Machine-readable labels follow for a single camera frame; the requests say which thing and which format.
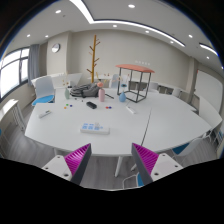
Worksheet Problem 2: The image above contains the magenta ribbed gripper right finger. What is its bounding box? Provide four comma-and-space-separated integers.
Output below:
131, 143, 159, 185

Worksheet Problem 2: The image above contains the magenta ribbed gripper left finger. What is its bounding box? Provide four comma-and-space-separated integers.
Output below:
64, 144, 92, 185

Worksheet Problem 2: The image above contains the blue chair under table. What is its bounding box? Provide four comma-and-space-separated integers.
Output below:
171, 136, 205, 164

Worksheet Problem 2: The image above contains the white remote control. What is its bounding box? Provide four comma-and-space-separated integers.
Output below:
38, 110, 51, 119

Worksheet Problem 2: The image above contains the coloured small tokens left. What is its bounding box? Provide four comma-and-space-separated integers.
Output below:
64, 104, 73, 109

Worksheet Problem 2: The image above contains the black rectangular box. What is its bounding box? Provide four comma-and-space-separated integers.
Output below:
86, 101, 97, 109

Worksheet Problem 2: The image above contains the blue vase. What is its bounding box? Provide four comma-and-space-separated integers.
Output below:
119, 84, 127, 102

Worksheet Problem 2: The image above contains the green vase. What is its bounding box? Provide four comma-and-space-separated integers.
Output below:
64, 83, 70, 99

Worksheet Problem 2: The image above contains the grey backpack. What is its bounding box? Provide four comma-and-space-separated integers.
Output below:
70, 83, 99, 98

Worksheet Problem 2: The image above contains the pink vase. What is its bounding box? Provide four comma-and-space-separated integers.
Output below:
97, 82, 105, 102

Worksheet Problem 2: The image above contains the white chair blue seat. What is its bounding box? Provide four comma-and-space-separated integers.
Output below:
32, 76, 55, 106

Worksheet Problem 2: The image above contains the whiteboard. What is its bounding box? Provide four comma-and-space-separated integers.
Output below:
195, 70, 223, 112

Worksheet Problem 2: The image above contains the grey curtain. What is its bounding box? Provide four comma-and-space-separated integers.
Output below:
28, 44, 40, 85

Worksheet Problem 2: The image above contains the window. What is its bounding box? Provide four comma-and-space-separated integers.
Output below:
0, 48, 29, 99

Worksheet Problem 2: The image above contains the wooden coat rack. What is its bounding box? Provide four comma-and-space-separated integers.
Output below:
86, 34, 100, 83

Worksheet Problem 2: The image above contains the black frame orange top stand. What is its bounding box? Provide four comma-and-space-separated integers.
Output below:
117, 64, 154, 103

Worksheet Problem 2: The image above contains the round wall clock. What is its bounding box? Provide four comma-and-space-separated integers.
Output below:
51, 43, 61, 53

